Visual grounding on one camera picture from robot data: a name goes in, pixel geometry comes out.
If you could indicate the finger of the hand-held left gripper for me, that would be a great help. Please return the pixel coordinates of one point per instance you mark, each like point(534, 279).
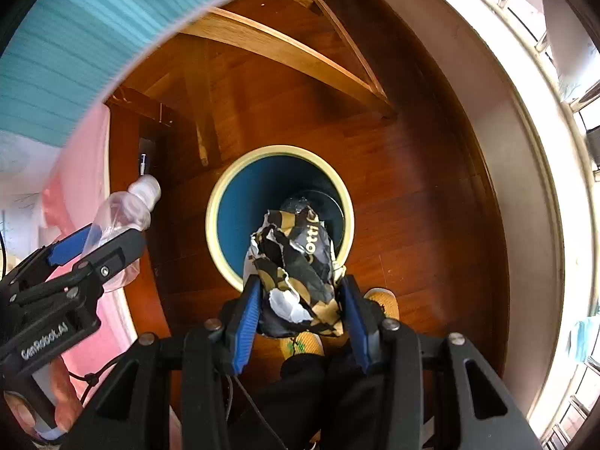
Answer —
point(70, 246)
point(117, 253)

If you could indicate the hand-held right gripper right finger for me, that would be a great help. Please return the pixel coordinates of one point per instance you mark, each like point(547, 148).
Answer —
point(358, 333)

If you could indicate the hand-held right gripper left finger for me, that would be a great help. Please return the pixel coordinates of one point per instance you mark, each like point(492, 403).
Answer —
point(246, 330)

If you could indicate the clear plastic bottle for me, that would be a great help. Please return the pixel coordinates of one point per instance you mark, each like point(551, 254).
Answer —
point(127, 206)

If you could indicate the black gold paper bag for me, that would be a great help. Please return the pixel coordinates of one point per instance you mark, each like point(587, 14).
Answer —
point(300, 262)

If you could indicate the blue bin with cream rim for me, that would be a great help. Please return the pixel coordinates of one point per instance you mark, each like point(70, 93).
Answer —
point(241, 197)

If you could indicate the person's left hand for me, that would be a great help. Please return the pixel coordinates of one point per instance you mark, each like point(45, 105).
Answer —
point(63, 384)

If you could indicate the yellow shoe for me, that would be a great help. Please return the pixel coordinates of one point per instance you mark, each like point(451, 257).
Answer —
point(303, 343)
point(385, 301)

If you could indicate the person's black trousers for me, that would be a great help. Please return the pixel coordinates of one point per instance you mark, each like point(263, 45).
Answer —
point(309, 401)

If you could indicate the clear crumpled plastic piece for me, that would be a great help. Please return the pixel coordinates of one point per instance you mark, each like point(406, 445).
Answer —
point(297, 203)

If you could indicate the teal printed bedspread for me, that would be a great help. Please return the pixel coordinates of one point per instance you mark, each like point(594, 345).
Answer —
point(70, 47)

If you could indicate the teal cloth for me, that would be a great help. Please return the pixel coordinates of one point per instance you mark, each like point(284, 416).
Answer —
point(583, 335)

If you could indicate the white hanging cloth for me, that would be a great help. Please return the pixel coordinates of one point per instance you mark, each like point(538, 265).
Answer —
point(565, 28)

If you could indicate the dark wooden bed frame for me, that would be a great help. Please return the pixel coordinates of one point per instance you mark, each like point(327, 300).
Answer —
point(125, 150)

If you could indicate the light wooden furniture frame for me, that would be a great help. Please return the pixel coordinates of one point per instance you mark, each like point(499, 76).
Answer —
point(262, 42)

